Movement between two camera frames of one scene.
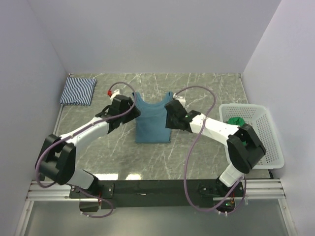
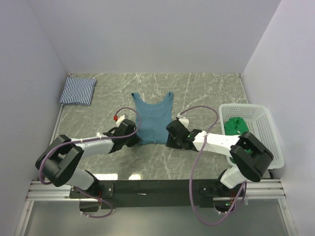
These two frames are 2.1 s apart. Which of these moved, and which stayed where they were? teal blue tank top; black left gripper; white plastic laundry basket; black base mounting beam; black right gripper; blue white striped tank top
Moved: black right gripper; black left gripper
Stayed: white plastic laundry basket; teal blue tank top; black base mounting beam; blue white striped tank top
